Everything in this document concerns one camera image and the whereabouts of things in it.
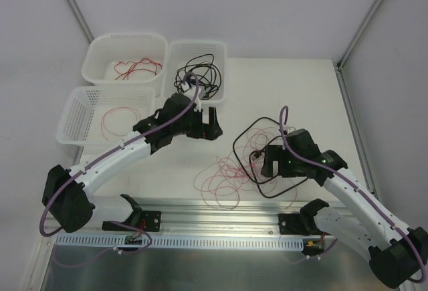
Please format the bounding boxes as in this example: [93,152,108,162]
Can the black cables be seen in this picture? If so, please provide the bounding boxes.
[233,116,310,199]

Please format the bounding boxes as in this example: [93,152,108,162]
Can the black USB cable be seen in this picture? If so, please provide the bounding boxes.
[173,53,215,100]
[180,65,223,100]

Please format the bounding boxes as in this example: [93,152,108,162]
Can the thin red wires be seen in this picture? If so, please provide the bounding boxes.
[193,126,298,211]

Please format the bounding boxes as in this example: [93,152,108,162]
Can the thick red wire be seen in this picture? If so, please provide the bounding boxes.
[113,57,164,81]

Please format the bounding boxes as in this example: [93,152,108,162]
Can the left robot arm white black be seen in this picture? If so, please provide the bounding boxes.
[39,94,223,237]

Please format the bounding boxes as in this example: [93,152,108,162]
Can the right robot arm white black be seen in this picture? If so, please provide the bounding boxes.
[261,129,427,289]

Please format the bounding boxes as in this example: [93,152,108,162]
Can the white perforated rectangular basket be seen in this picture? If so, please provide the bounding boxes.
[160,39,229,106]

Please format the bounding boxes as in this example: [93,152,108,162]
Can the white solid plastic tub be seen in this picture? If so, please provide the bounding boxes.
[81,33,168,92]

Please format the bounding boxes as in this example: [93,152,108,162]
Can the white slotted basket front left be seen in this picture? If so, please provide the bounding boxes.
[56,86,155,147]

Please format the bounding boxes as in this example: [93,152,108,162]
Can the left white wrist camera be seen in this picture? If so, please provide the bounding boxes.
[184,84,202,112]

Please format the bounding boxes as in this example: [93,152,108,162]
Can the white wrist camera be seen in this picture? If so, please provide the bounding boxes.
[184,84,202,112]
[284,125,296,134]

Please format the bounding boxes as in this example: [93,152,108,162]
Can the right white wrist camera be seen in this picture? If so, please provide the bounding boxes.
[284,125,296,134]

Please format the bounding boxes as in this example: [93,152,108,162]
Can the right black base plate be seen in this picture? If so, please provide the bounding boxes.
[278,213,306,235]

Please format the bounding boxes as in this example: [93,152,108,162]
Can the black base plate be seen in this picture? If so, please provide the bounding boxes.
[278,213,306,235]
[102,209,162,232]

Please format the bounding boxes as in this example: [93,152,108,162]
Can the thin red wire in basket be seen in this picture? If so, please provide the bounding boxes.
[101,106,142,142]

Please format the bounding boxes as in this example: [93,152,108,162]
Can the aluminium mounting rail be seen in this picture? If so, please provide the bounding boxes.
[43,197,368,237]

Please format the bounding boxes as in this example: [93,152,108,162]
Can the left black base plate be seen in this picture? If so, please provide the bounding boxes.
[102,209,162,232]

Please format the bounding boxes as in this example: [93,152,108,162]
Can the right aluminium frame post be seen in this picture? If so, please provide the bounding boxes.
[336,0,385,72]

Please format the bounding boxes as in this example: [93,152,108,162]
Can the aluminium frame post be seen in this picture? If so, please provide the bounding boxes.
[65,0,94,44]
[336,0,385,72]

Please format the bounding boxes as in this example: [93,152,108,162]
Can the white slotted cable duct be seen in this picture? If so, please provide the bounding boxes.
[56,233,304,252]

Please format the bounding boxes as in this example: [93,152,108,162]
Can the left aluminium frame post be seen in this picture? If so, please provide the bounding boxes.
[65,0,94,44]

